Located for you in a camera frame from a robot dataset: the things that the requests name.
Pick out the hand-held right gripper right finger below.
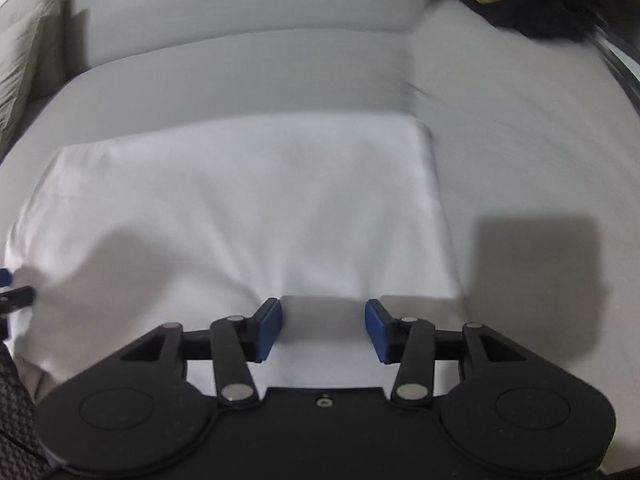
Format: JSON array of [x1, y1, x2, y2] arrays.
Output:
[[363, 298, 527, 406]]

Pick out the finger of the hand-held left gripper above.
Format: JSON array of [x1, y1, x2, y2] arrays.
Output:
[[0, 267, 37, 312]]

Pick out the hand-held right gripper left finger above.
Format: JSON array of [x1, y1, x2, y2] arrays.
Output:
[[119, 298, 284, 406]]

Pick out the white shirt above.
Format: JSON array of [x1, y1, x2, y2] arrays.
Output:
[[2, 112, 463, 396]]

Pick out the small grey cushion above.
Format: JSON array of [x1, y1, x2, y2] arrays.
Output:
[[0, 12, 46, 157]]

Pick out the grey sofa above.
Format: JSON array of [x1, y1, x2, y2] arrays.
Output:
[[0, 0, 640, 401]]

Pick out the glass side table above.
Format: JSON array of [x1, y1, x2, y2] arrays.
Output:
[[594, 22, 640, 113]]

